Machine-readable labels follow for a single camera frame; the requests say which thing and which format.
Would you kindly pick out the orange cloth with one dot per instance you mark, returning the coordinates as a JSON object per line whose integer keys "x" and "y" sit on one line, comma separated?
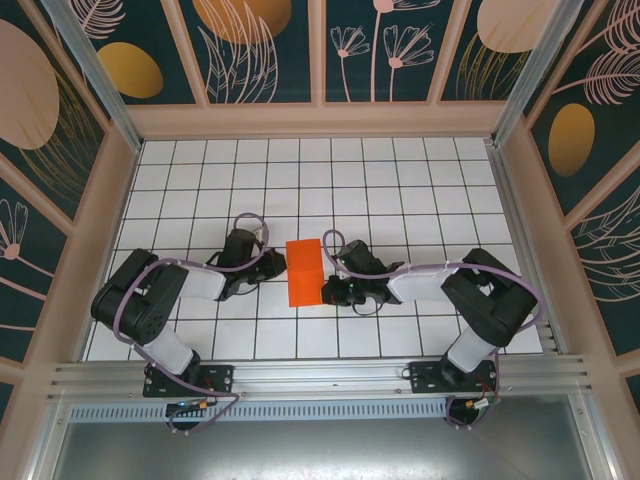
{"x": 302, "y": 260}

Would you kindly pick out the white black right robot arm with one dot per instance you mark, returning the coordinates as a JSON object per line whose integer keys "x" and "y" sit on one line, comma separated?
{"x": 425, "y": 282}

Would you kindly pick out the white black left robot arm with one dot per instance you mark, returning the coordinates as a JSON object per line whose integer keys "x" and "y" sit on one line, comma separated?
{"x": 200, "y": 282}

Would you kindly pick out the grey metal sheet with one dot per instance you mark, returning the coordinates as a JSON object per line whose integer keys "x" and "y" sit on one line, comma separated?
{"x": 320, "y": 450}

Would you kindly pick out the small controller board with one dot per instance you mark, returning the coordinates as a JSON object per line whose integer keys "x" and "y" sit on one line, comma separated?
{"x": 482, "y": 402}
{"x": 200, "y": 405}

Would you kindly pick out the aluminium mounting rail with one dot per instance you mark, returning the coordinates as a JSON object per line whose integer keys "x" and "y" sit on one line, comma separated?
{"x": 320, "y": 377}

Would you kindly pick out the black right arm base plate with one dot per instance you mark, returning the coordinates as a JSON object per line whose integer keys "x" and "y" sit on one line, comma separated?
{"x": 425, "y": 377}

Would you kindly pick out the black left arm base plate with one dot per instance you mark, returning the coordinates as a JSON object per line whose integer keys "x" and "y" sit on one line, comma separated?
{"x": 220, "y": 380}

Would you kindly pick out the aluminium side rail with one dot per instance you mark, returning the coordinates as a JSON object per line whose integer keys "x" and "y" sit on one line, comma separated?
{"x": 525, "y": 250}

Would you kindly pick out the aluminium frame post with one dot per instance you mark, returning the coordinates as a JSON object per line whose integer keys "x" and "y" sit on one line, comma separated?
{"x": 47, "y": 445}
{"x": 531, "y": 75}
{"x": 595, "y": 440}
{"x": 102, "y": 85}

